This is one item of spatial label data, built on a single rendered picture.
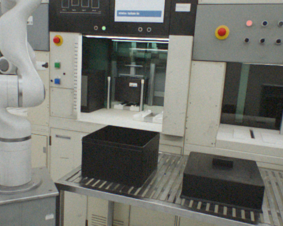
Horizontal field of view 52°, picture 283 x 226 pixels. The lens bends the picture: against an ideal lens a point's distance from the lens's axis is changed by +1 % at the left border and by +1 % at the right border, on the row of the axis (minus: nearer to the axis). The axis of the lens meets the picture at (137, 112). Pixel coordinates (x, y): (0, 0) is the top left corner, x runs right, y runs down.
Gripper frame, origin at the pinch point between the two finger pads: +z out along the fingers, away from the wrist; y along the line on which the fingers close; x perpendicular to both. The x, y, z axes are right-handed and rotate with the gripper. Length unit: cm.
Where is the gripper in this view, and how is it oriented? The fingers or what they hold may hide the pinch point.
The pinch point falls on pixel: (45, 65)
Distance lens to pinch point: 178.6
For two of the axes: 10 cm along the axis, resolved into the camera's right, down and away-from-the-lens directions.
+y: 9.5, 1.1, -3.0
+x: 0.6, -9.8, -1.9
